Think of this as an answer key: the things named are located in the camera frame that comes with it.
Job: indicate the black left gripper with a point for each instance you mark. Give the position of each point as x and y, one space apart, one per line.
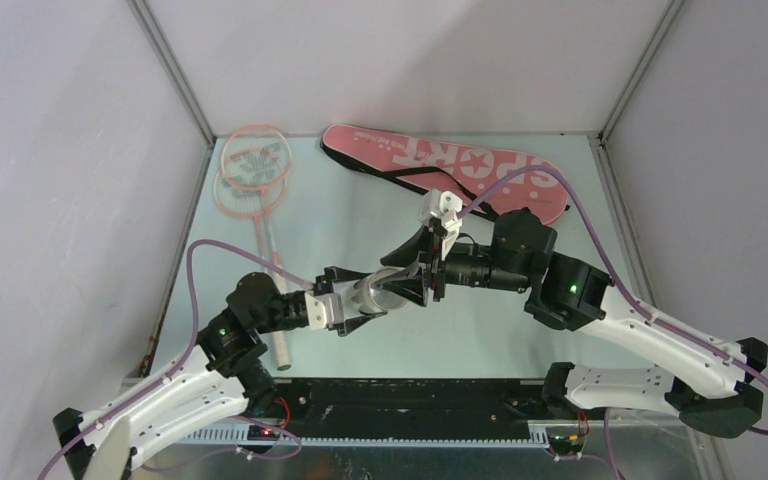
334 274

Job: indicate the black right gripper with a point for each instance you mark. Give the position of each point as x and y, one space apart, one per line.
428 243

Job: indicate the white shuttlecock tube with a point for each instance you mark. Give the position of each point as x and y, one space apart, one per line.
370 298

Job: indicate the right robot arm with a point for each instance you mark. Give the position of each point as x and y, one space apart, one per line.
706 387

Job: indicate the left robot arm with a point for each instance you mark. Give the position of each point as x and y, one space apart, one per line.
219 376

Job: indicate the pink sport racket bag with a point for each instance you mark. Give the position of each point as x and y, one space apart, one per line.
420 164

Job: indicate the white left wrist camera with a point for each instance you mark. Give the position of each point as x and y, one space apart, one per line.
324 311

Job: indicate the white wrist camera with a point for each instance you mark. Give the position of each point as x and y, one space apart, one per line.
324 311
440 214

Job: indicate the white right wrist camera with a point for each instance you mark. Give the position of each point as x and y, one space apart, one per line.
440 214

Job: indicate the aluminium front frame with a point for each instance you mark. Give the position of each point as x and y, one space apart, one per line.
625 445

